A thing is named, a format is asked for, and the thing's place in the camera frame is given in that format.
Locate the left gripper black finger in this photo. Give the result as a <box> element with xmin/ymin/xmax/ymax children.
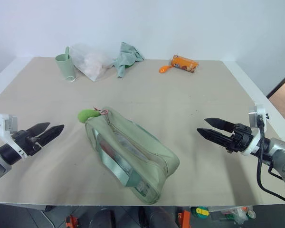
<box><xmin>37</xmin><ymin>124</ymin><xmax>65</xmax><ymax>147</ymax></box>
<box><xmin>28</xmin><ymin>122</ymin><xmax>51</xmax><ymax>138</ymax></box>

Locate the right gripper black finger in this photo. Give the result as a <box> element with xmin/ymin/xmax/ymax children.
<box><xmin>204</xmin><ymin>117</ymin><xmax>236</xmax><ymax>133</ymax></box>
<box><xmin>196</xmin><ymin>128</ymin><xmax>233</xmax><ymax>149</ymax></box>

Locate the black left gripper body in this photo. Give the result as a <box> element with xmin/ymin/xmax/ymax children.
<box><xmin>11</xmin><ymin>130</ymin><xmax>43</xmax><ymax>157</ymax></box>

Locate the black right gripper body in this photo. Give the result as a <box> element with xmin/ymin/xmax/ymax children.
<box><xmin>225</xmin><ymin>123</ymin><xmax>253</xmax><ymax>154</ymax></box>

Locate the green plush toy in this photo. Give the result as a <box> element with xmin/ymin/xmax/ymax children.
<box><xmin>77</xmin><ymin>109</ymin><xmax>102</xmax><ymax>124</ymax></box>

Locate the green zippered pouch bag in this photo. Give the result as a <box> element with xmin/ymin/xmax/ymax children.
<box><xmin>84</xmin><ymin>106</ymin><xmax>181</xmax><ymax>205</ymax></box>

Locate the pale green plastic cup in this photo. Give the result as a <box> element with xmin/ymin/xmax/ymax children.
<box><xmin>55</xmin><ymin>54</ymin><xmax>77</xmax><ymax>81</ymax></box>

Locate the orange snack packet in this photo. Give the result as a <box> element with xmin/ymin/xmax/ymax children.
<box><xmin>171</xmin><ymin>55</ymin><xmax>200</xmax><ymax>74</ymax></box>

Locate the green tape roll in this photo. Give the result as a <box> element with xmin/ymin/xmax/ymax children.
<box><xmin>191</xmin><ymin>206</ymin><xmax>209</xmax><ymax>219</ymax></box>

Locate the clear bag of small items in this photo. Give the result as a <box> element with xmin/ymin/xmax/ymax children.
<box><xmin>224</xmin><ymin>206</ymin><xmax>249</xmax><ymax>224</ymax></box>

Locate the orange plastic spoon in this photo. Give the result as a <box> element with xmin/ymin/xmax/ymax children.
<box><xmin>158</xmin><ymin>64</ymin><xmax>175</xmax><ymax>74</ymax></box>

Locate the clear crumpled plastic bag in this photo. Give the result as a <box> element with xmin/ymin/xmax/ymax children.
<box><xmin>69</xmin><ymin>43</ymin><xmax>115</xmax><ymax>82</ymax></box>

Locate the orange black tool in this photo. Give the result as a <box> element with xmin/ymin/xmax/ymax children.
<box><xmin>177</xmin><ymin>209</ymin><xmax>191</xmax><ymax>228</ymax></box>
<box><xmin>65</xmin><ymin>214</ymin><xmax>81</xmax><ymax>228</ymax></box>

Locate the crumpled green cloth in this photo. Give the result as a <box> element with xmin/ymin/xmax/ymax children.
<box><xmin>112</xmin><ymin>42</ymin><xmax>145</xmax><ymax>78</ymax></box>

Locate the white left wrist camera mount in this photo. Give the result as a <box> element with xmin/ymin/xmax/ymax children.
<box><xmin>0</xmin><ymin>113</ymin><xmax>29</xmax><ymax>160</ymax></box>

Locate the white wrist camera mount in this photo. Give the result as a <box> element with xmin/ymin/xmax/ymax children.
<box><xmin>0</xmin><ymin>113</ymin><xmax>29</xmax><ymax>160</ymax></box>
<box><xmin>240</xmin><ymin>103</ymin><xmax>270</xmax><ymax>157</ymax></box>

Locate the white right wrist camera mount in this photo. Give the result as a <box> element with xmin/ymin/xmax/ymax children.
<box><xmin>240</xmin><ymin>103</ymin><xmax>270</xmax><ymax>157</ymax></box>

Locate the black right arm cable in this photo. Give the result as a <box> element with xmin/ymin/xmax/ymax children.
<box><xmin>256</xmin><ymin>115</ymin><xmax>285</xmax><ymax>205</ymax></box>

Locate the pink zipper pull ring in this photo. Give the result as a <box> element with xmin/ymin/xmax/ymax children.
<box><xmin>93</xmin><ymin>107</ymin><xmax>110</xmax><ymax>116</ymax></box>

